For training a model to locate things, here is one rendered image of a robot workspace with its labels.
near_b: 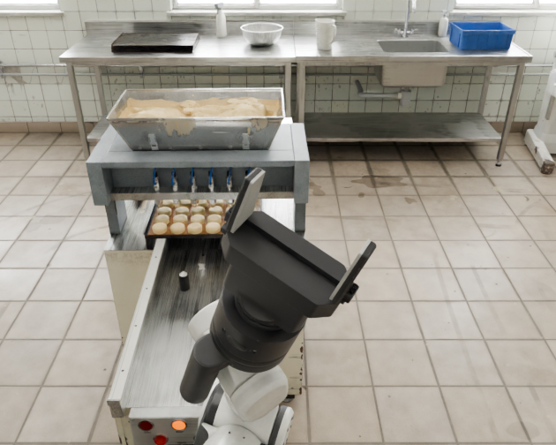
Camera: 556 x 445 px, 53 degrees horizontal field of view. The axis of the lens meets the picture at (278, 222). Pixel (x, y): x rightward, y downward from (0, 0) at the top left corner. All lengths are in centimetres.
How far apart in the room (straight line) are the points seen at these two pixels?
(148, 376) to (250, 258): 109
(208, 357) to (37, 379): 232
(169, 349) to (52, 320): 161
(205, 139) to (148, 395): 82
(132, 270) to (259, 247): 161
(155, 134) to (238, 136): 27
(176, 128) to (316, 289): 138
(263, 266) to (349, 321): 248
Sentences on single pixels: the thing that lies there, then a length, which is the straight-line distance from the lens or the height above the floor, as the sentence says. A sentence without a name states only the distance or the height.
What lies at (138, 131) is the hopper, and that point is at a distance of 185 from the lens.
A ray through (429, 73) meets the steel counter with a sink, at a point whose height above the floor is 72.
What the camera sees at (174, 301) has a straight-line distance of 176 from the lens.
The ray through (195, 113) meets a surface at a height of 130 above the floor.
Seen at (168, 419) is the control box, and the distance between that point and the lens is 145.
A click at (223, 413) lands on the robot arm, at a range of 86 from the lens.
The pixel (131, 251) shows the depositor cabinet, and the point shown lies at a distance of 202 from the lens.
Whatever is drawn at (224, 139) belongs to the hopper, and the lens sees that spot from 183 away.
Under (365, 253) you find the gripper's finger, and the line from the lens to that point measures 43.
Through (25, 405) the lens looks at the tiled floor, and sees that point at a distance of 277.
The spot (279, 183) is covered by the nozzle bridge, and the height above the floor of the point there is 106.
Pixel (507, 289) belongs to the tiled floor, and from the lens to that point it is 338.
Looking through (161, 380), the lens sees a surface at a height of 84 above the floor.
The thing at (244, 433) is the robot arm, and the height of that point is 128.
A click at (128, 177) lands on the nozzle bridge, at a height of 108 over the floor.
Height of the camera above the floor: 194
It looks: 31 degrees down
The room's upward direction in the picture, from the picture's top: straight up
